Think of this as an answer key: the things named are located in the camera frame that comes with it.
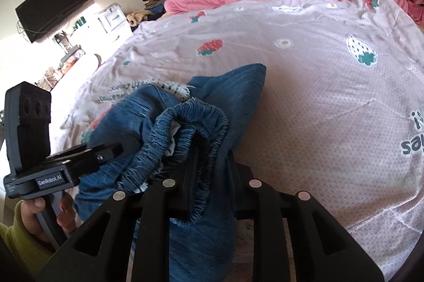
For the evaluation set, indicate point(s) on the pile of folded clothes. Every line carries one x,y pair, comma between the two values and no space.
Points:
155,0

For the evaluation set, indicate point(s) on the white drawer cabinet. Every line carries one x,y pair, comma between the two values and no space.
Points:
114,23

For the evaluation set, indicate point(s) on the person's left hand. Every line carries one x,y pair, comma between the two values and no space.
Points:
29,215

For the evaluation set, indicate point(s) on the pink strawberry printed sheet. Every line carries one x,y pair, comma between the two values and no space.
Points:
298,103

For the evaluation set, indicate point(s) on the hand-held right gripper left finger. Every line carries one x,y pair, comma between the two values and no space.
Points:
165,202

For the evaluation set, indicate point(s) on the black wall television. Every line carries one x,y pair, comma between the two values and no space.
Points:
49,10

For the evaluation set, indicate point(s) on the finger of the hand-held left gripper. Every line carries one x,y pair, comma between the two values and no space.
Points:
112,153

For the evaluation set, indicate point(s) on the beige plush toy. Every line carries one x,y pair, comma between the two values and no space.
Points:
137,18

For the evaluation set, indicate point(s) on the cluttered white side desk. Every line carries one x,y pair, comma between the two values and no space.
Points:
63,60

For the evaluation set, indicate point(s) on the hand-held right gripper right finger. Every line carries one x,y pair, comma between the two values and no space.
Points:
256,202

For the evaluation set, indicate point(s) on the blue denim pants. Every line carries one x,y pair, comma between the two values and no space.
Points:
212,103

